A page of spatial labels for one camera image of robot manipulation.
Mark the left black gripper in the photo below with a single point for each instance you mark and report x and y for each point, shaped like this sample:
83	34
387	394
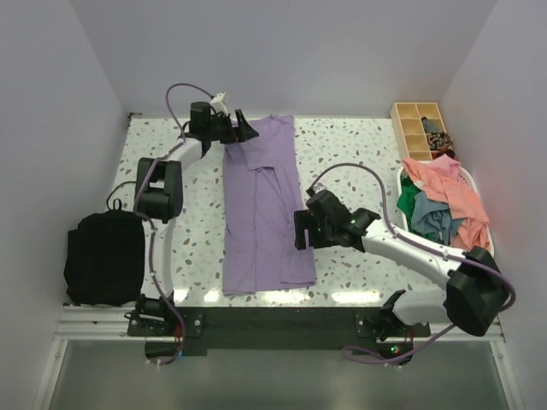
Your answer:
242	132

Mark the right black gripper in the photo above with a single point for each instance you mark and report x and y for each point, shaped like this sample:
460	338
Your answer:
304	219

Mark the purple t shirt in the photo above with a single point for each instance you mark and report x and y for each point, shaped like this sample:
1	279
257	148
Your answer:
262	192

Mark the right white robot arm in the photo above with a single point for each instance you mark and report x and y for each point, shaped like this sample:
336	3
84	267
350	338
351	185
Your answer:
470	292

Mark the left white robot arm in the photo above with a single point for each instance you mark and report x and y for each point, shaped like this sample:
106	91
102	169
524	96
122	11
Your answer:
159	196

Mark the green t shirt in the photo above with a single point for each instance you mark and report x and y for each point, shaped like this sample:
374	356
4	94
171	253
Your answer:
406	202

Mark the blue t shirt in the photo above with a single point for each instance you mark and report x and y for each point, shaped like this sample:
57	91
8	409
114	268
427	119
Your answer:
434	219

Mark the pink t shirt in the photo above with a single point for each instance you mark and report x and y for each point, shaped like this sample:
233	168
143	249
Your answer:
453	196

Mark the wooden compartment box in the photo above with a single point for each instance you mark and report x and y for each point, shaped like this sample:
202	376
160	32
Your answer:
410	135

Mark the patterned cloth in box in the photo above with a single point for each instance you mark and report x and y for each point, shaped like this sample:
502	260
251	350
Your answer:
438	140

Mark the black folded t shirt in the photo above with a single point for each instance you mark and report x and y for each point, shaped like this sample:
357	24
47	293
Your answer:
105	259

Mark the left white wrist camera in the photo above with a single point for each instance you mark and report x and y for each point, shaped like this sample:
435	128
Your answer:
219	103

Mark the black mounting base plate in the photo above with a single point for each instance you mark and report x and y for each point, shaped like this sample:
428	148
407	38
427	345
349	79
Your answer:
194	331

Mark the aluminium rail frame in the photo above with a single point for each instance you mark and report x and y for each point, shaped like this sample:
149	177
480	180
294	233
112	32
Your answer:
109	323

